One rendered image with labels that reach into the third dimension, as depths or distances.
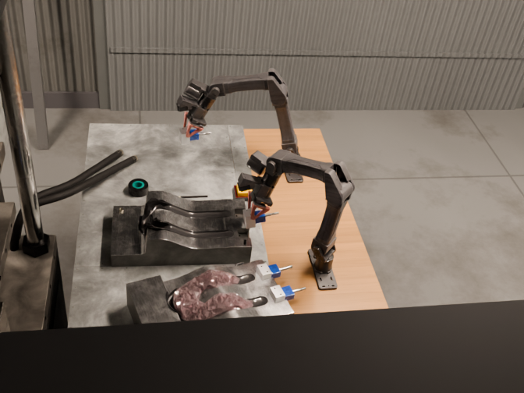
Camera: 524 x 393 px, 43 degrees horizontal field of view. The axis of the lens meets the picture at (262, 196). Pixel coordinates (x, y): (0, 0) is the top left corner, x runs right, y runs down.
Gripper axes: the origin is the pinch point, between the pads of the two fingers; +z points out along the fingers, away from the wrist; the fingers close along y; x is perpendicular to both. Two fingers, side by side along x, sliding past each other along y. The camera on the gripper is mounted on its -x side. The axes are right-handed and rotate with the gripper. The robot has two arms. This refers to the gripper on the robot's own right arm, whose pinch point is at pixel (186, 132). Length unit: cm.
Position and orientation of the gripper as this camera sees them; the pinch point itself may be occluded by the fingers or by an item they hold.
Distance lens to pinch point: 281.3
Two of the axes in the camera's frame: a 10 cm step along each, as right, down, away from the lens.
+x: 7.9, 2.5, 5.6
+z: -5.4, 7.2, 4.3
